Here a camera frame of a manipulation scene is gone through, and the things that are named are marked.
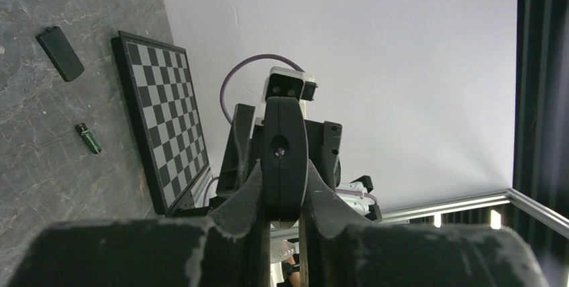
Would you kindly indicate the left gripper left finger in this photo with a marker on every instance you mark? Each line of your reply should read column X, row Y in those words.
column 227, row 247

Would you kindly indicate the checkerboard calibration board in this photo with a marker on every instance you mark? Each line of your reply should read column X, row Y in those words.
column 163, row 110

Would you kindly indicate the right aluminium corner post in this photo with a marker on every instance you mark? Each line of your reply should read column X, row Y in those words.
column 538, row 211

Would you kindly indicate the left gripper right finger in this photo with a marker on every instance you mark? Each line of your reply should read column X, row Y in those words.
column 340, row 247

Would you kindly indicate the black remote control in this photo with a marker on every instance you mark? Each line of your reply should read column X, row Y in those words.
column 284, row 161

